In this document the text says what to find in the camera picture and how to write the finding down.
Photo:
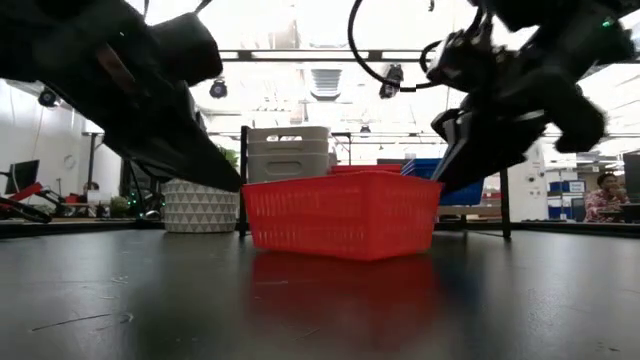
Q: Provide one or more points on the dark background screen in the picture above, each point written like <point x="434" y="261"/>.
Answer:
<point x="632" y="175"/>

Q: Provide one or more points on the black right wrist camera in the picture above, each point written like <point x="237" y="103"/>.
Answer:
<point x="465" y="60"/>

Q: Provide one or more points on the black background monitor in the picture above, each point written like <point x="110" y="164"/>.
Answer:
<point x="25" y="177"/>

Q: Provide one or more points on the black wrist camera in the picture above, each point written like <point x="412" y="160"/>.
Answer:
<point x="465" y="60"/>
<point x="190" y="47"/>

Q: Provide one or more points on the white background cabinet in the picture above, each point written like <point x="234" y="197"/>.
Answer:
<point x="527" y="185"/>

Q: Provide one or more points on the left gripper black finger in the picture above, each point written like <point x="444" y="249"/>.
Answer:
<point x="180" y="145"/>

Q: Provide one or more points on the blue background storage boxes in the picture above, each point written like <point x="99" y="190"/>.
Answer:
<point x="560" y="187"/>

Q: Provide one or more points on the red mesh plastic basket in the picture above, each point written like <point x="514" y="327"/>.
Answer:
<point x="365" y="167"/>
<point x="340" y="220"/>
<point x="365" y="172"/>

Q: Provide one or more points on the black overhead camera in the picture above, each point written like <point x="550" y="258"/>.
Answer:
<point x="390" y="85"/>

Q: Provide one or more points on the person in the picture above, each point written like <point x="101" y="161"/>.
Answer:
<point x="605" y="205"/>

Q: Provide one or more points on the black table mat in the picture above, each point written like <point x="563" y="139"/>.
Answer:
<point x="150" y="310"/>

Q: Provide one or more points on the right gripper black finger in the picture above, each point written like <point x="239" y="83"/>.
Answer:
<point x="485" y="140"/>

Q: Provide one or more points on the black ceiling spotlight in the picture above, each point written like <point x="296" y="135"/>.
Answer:
<point x="218" y="90"/>
<point x="48" y="98"/>

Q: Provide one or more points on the background red black robot arm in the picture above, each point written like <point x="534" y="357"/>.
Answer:
<point x="20" y="212"/>

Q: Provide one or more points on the ceiling air vent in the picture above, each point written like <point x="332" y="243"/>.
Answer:
<point x="325" y="87"/>

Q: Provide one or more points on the succulent in white patterned pot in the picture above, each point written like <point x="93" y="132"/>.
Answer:
<point x="200" y="210"/>

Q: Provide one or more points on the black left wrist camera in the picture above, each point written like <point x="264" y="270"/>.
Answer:
<point x="190" y="47"/>

